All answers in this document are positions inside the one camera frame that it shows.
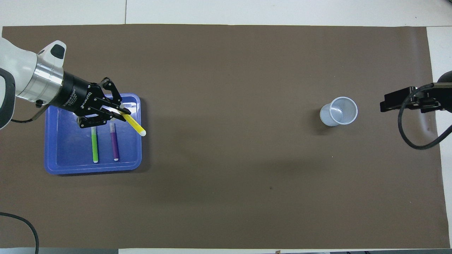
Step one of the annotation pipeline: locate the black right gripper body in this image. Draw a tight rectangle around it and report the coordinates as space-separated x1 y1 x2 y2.
415 71 452 113

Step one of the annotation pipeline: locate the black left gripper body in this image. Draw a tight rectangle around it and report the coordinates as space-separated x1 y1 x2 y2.
58 71 106 120

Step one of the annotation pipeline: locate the green marker pen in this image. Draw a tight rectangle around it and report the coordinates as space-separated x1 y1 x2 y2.
91 127 99 163

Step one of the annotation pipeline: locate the purple marker pen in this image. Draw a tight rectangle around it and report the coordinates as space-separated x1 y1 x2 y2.
109 123 119 162

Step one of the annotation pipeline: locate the yellow marker pen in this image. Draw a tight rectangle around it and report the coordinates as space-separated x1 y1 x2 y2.
120 111 147 137

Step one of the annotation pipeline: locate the blue plastic tray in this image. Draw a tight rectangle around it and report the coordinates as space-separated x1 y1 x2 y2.
44 93 142 175

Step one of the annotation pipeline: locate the translucent plastic cup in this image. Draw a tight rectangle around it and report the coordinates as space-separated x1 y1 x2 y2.
320 96 358 127

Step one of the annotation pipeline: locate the brown table mat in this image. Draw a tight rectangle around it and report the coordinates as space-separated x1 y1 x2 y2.
0 24 451 249

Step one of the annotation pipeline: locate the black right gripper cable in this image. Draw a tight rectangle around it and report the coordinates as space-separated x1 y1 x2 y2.
398 83 452 150

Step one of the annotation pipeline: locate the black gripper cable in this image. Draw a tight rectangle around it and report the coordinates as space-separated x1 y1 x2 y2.
11 104 50 123
398 83 452 150

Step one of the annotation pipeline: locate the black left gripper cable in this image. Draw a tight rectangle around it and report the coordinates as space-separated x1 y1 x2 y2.
11 104 50 123

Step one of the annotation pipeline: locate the black loose arm cable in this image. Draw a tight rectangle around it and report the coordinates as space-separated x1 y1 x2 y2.
0 212 39 254

